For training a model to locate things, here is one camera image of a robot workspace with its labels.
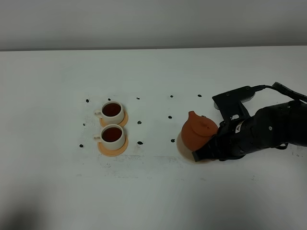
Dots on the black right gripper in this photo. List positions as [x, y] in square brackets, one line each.
[251, 135]

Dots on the brown clay teapot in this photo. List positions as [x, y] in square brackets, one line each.
[197, 131]

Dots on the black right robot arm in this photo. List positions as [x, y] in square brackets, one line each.
[290, 117]

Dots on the beige round teapot coaster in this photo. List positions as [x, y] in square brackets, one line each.
[186, 153]

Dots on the near white teacup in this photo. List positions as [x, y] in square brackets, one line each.
[112, 137]

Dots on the white teacup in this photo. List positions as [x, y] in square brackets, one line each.
[111, 112]
[112, 137]

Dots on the far white teacup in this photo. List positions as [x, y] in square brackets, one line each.
[111, 112]

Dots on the far orange saucer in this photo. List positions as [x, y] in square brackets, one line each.
[122, 123]

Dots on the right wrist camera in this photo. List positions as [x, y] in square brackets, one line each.
[231, 103]

